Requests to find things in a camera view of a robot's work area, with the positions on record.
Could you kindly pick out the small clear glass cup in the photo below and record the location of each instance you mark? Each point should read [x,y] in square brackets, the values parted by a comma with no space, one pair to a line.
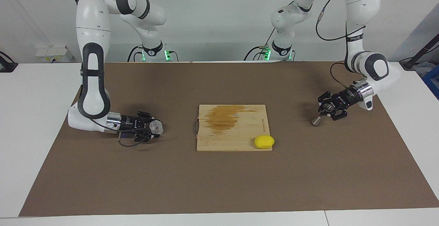
[157,127]

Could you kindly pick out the steel double jigger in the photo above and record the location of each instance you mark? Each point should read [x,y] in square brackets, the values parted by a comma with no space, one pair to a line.
[315,121]

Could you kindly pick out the yellow lemon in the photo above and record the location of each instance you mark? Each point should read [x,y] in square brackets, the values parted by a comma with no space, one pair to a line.
[264,142]

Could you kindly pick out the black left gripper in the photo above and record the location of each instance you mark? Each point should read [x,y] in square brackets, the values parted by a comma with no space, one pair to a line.
[347,99]

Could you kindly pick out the white wall socket box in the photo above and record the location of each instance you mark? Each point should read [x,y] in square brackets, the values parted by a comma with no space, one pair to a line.
[51,52]

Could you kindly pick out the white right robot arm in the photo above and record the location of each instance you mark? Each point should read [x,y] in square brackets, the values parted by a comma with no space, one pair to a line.
[92,30]

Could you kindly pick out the black stand pole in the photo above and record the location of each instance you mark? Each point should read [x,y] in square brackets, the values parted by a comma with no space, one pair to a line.
[423,51]

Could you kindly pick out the black clamp mount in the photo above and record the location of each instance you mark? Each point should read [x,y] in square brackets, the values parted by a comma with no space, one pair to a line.
[7,66]

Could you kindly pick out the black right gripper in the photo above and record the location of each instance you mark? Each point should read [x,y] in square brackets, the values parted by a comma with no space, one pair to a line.
[132,123]

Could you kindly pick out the large brown table mat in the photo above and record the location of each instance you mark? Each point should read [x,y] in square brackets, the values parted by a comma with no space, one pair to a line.
[205,185]

